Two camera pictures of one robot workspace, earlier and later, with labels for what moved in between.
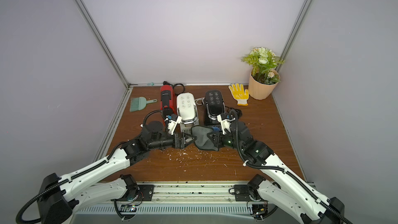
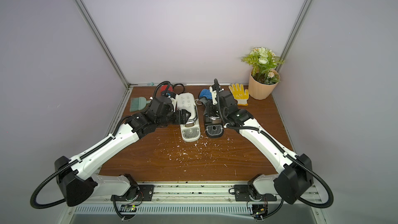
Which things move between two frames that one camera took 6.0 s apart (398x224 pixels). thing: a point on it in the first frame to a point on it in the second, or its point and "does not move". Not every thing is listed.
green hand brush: (139, 103) does not move
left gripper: (178, 142) to (183, 120)
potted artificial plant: (265, 77) does not move
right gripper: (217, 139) to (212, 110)
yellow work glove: (239, 94) does not move
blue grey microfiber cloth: (202, 140) to (205, 95)
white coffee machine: (187, 109) does not move
